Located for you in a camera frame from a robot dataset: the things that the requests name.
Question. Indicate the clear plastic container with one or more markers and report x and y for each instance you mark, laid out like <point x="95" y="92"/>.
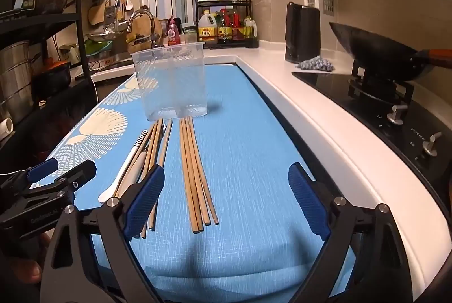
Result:
<point x="169" y="84"/>

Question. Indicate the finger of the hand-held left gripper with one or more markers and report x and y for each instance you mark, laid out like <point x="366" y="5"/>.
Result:
<point x="79" y="174"/>
<point x="42" y="169"/>

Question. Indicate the oil jug with yellow label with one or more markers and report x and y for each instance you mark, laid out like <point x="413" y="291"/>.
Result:
<point x="207" y="29"/>

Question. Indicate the metal grater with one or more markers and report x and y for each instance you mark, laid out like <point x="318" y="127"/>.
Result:
<point x="111" y="11"/>

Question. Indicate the glass jar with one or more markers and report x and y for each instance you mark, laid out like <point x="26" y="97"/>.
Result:
<point x="190" y="36"/>

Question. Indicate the black gas stove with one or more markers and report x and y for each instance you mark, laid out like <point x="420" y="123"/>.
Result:
<point x="353" y="101"/>

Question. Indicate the blue white cloth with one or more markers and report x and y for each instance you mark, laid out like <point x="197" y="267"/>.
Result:
<point x="316" y="63"/>

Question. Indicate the orange lidded pot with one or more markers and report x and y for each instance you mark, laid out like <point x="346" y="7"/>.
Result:
<point x="53" y="75"/>

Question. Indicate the black electric kettle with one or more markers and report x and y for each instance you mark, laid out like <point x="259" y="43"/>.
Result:
<point x="303" y="34"/>

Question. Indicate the steel stock pot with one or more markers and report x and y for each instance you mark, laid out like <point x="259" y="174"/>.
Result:
<point x="14" y="77"/>

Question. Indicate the row of wooden chopsticks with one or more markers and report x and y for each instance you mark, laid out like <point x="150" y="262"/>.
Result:
<point x="190" y="165"/>

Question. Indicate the pink dish soap bottle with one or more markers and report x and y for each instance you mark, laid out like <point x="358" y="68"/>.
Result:
<point x="172" y="32"/>

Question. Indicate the stove knob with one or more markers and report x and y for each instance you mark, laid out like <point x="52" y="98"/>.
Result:
<point x="431" y="145"/>
<point x="397" y="115"/>

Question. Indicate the striped black white utensil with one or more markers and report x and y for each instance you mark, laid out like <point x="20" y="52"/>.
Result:
<point x="142" y="138"/>

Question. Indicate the white spoon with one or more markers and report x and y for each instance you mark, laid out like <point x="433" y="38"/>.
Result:
<point x="106" y="196"/>

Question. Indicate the black shelf rack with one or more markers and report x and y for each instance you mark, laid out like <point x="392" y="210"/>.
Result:
<point x="79" y="38"/>

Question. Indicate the chrome faucet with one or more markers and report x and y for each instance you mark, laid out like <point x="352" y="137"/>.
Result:
<point x="141" y="13"/>

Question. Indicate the small hanging cutting board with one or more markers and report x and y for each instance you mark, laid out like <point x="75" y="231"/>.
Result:
<point x="95" y="15"/>

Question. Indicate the black wok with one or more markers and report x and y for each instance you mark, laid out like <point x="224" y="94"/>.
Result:
<point x="381" y="48"/>

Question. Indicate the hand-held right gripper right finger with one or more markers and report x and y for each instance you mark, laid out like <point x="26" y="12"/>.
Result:
<point x="307" y="204"/>

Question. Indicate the round wooden cutting board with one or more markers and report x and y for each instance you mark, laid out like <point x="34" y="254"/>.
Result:
<point x="143" y="29"/>

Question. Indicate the green basin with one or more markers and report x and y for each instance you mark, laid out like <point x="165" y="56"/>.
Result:
<point x="97" y="47"/>

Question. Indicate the green oil bottle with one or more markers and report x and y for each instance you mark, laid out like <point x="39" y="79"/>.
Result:
<point x="249" y="29"/>

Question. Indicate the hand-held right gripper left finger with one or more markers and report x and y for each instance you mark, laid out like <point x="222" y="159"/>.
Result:
<point x="143" y="204"/>

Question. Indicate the red sauce bottle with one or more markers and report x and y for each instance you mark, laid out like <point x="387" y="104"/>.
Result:
<point x="236" y="25"/>

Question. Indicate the white hanging ladle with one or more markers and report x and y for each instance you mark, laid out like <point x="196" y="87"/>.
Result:
<point x="129" y="2"/>

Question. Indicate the blue shell print mat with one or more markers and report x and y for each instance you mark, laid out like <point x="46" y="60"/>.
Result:
<point x="247" y="147"/>

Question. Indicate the steel bowl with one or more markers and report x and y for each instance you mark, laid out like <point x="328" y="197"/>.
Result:
<point x="104" y="37"/>

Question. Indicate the dark sauce bottle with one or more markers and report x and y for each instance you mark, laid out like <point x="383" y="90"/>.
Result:
<point x="223" y="27"/>

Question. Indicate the black spice rack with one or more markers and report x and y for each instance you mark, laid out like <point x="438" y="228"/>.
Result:
<point x="254" y="41"/>

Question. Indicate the person's left hand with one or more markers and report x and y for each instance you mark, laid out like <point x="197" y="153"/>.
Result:
<point x="30" y="271"/>

